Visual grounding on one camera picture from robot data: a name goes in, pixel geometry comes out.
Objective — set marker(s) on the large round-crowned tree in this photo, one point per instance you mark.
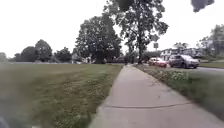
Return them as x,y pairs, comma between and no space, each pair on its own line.
98,40

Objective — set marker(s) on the tall slender leafy tree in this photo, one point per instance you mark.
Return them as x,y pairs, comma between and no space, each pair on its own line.
140,30

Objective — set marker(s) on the red car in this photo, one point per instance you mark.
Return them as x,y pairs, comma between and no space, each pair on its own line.
158,62

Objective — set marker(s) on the sign on pole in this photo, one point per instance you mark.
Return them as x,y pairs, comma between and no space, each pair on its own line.
155,45

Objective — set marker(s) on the grey concrete sidewalk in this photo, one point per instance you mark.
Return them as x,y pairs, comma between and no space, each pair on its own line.
143,100

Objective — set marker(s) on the wide grass field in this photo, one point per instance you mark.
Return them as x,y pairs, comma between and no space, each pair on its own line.
56,90

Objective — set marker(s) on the white houses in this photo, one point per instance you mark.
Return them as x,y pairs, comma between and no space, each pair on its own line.
173,52

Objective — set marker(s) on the grey car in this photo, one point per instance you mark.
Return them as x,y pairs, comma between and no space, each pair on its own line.
183,61

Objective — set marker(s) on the grass strip beside sidewalk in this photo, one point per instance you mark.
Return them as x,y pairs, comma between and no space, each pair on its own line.
186,81

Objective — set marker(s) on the row of distant trees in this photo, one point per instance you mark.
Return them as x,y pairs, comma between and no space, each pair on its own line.
36,53

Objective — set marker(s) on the grey asphalt road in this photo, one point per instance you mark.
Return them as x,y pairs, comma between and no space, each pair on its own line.
210,69

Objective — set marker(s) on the grass verge across road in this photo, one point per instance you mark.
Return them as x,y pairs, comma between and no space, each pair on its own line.
213,64

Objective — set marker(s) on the cluster of trees across road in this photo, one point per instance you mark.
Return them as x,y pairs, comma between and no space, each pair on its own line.
215,40

